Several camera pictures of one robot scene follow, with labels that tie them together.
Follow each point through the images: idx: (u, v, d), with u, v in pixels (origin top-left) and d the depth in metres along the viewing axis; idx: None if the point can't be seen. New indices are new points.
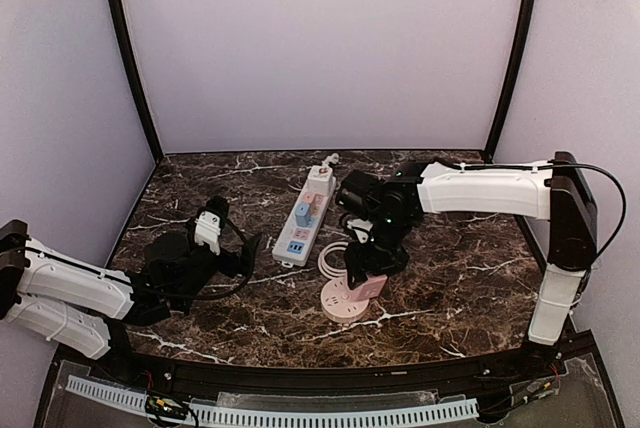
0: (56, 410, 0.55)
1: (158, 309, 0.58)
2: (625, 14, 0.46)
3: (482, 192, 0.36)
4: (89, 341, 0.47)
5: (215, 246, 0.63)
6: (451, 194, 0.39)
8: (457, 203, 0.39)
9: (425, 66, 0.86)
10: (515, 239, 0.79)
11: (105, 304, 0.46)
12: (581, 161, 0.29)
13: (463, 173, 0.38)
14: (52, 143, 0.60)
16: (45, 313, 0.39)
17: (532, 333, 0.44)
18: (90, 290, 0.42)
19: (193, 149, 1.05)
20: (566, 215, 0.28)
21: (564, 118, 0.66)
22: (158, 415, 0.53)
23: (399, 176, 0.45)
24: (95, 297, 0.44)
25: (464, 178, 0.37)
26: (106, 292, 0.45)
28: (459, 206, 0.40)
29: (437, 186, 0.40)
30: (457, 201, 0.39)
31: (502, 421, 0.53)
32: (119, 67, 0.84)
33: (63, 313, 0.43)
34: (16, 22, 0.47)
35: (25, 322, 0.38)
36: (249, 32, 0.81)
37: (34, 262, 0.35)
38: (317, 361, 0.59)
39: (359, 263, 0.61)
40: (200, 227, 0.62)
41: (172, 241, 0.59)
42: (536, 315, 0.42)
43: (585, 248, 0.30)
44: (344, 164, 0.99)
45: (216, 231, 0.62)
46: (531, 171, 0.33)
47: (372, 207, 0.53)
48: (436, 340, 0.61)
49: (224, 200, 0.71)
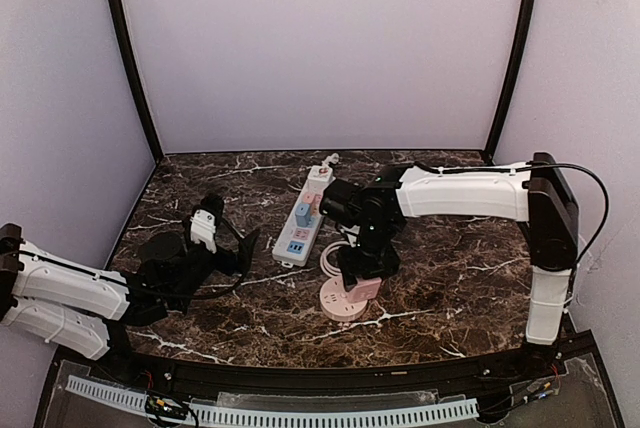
0: (56, 410, 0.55)
1: (154, 309, 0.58)
2: (624, 14, 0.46)
3: (461, 195, 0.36)
4: (87, 342, 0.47)
5: (211, 244, 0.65)
6: (430, 197, 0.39)
8: (438, 207, 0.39)
9: (426, 65, 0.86)
10: (515, 239, 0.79)
11: (102, 305, 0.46)
12: (557, 163, 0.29)
13: (442, 175, 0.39)
14: (52, 144, 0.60)
16: (43, 315, 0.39)
17: (529, 333, 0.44)
18: (85, 291, 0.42)
19: (193, 149, 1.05)
20: (546, 216, 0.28)
21: (563, 118, 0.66)
22: (158, 415, 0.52)
23: (379, 182, 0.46)
24: (90, 298, 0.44)
25: (443, 181, 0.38)
26: (103, 293, 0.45)
28: (437, 209, 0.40)
29: (415, 190, 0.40)
30: (435, 204, 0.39)
31: (503, 421, 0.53)
32: (119, 67, 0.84)
33: (62, 315, 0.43)
34: (15, 23, 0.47)
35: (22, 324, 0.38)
36: (250, 31, 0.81)
37: (30, 265, 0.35)
38: (317, 362, 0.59)
39: (348, 269, 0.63)
40: (195, 226, 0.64)
41: (167, 241, 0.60)
42: (533, 319, 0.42)
43: (566, 249, 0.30)
44: (344, 164, 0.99)
45: (210, 229, 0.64)
46: (509, 173, 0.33)
47: (354, 214, 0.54)
48: (436, 340, 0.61)
49: (219, 198, 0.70)
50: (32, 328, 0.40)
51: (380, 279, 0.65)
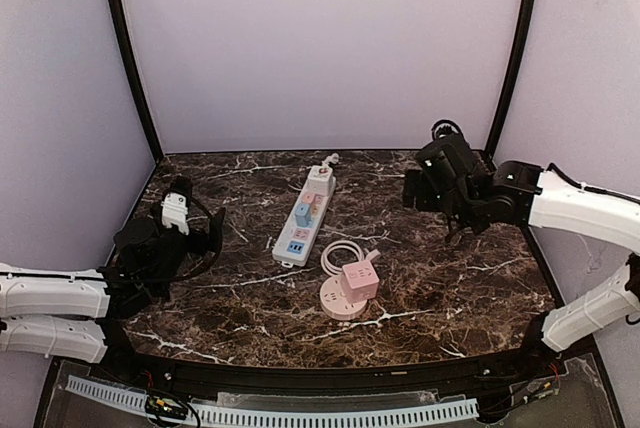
0: (56, 410, 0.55)
1: (139, 296, 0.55)
2: (625, 16, 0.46)
3: (594, 216, 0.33)
4: (88, 346, 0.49)
5: (183, 226, 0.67)
6: (560, 211, 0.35)
8: (559, 221, 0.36)
9: (425, 64, 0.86)
10: (515, 239, 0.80)
11: (84, 305, 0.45)
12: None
13: (585, 191, 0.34)
14: (54, 145, 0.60)
16: (29, 330, 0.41)
17: (547, 334, 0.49)
18: (61, 295, 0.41)
19: (193, 149, 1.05)
20: None
21: (563, 119, 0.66)
22: (158, 415, 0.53)
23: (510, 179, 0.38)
24: (71, 300, 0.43)
25: (581, 198, 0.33)
26: (90, 297, 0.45)
28: (557, 223, 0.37)
29: (546, 202, 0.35)
30: (558, 219, 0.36)
31: (503, 421, 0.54)
32: (119, 67, 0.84)
33: (53, 325, 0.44)
34: (15, 26, 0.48)
35: (16, 342, 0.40)
36: (250, 30, 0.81)
37: (4, 285, 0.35)
38: (317, 362, 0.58)
39: None
40: (167, 209, 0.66)
41: (140, 225, 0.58)
42: (565, 325, 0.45)
43: None
44: (344, 164, 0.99)
45: (182, 211, 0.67)
46: None
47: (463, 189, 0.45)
48: (436, 340, 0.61)
49: (185, 180, 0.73)
50: (26, 344, 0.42)
51: (377, 279, 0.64)
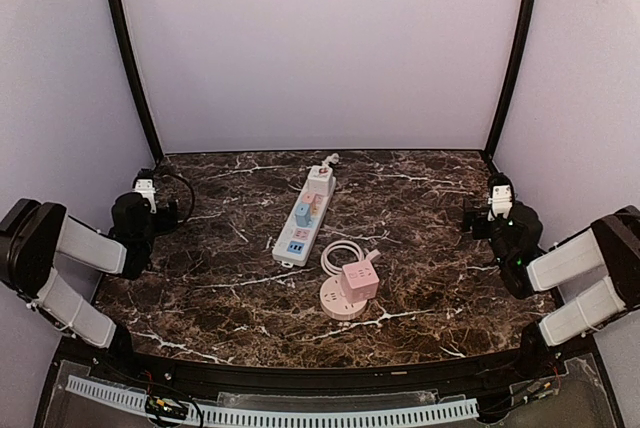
0: (57, 410, 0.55)
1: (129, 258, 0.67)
2: (625, 14, 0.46)
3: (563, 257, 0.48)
4: (97, 320, 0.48)
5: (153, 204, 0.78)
6: (545, 267, 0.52)
8: (548, 278, 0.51)
9: (426, 63, 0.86)
10: None
11: (98, 253, 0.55)
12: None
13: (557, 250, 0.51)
14: (53, 146, 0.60)
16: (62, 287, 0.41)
17: (545, 319, 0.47)
18: (84, 238, 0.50)
19: (193, 149, 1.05)
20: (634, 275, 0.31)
21: (563, 118, 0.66)
22: (158, 416, 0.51)
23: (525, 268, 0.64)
24: (88, 245, 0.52)
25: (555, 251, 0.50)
26: (95, 242, 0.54)
28: (551, 281, 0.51)
29: (541, 263, 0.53)
30: (549, 276, 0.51)
31: (503, 421, 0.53)
32: (119, 67, 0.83)
33: (73, 295, 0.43)
34: (15, 25, 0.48)
35: (55, 304, 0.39)
36: (250, 29, 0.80)
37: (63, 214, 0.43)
38: (317, 361, 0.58)
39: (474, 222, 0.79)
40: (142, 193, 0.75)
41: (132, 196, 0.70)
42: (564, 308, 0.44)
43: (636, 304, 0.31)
44: (344, 165, 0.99)
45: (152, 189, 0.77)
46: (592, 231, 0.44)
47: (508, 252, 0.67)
48: (436, 340, 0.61)
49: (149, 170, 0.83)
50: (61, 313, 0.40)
51: (377, 279, 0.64)
